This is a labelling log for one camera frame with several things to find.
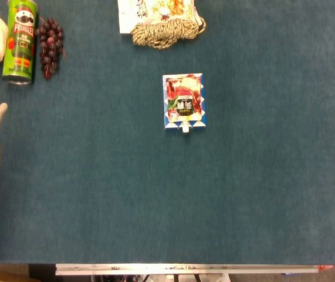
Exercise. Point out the blue felt table mat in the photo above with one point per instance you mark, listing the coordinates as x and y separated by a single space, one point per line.
167 176

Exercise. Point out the dark red grape bunch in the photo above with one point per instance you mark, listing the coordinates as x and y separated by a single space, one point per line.
50 47

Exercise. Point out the red spouted drink pouch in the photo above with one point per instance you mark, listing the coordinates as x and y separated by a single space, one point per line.
184 100

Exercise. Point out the blue white drink pouch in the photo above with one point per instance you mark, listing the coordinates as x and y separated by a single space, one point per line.
203 100

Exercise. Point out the aluminium profile rail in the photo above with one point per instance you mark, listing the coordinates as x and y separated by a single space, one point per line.
184 268

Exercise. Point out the white printed snack bag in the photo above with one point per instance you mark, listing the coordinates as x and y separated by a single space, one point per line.
155 11

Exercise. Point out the green Pringles can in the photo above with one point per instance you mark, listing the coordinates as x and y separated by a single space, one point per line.
20 41

